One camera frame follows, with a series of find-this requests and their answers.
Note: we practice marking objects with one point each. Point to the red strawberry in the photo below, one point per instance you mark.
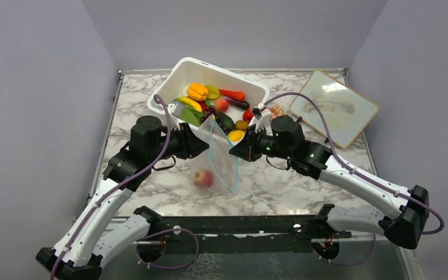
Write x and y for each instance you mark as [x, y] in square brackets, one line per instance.
[248, 115]

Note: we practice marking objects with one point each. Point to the peach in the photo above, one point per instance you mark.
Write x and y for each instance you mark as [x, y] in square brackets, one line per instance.
[221, 105]

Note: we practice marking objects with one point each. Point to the green leaf vegetable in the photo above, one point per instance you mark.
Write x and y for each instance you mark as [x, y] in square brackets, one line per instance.
[187, 115]

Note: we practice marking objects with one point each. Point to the clear zip top bag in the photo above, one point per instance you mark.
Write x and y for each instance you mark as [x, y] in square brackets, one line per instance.
[217, 160]

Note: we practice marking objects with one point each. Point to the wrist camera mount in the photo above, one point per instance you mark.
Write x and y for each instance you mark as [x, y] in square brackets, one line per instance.
[174, 110]
[261, 117]

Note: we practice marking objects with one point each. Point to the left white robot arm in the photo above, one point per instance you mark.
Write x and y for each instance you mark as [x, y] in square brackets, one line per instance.
[84, 251]

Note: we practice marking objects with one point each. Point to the wood framed whiteboard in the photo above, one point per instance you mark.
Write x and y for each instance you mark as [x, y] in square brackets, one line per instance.
[347, 112]

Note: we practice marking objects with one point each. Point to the green avocado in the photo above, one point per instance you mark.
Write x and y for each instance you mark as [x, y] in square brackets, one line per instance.
[227, 121]

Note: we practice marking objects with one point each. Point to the orange bell pepper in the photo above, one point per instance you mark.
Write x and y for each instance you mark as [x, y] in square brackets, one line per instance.
[197, 92]

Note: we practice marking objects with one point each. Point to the small orange fruit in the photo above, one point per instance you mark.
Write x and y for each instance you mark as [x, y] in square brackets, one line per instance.
[241, 125]

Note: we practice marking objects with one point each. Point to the yellow lemon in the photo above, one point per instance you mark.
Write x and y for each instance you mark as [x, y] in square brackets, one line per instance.
[236, 135]

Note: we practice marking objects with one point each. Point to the yellow banana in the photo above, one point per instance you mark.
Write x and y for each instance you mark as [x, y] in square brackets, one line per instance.
[190, 103]

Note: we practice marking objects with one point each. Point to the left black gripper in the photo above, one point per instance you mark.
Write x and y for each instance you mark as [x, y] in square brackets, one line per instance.
[191, 145]

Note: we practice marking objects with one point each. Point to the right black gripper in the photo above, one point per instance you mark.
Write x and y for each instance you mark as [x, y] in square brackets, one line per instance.
[244, 150]

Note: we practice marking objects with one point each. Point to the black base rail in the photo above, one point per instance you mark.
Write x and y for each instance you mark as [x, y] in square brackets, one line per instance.
[236, 234]

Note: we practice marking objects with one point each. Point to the orange carrot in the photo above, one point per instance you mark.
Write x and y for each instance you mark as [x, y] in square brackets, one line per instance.
[232, 94]

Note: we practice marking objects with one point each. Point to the purple grape bunch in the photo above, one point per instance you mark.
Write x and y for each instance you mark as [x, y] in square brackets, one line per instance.
[211, 112]

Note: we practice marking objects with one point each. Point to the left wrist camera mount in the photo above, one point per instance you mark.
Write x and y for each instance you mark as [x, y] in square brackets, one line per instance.
[174, 110]

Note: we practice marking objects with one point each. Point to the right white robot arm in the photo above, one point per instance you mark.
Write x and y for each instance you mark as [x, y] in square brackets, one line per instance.
[400, 213]

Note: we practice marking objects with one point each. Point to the white plastic bin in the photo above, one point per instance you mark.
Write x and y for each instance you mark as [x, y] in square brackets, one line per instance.
[191, 70]

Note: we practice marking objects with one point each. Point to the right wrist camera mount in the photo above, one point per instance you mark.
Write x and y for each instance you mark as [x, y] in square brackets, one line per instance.
[261, 117]

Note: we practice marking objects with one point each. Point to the dark eggplant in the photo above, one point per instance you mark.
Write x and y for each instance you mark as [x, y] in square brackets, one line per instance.
[240, 105]

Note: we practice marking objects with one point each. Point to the red apple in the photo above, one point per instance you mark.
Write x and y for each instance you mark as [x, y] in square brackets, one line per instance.
[203, 178]

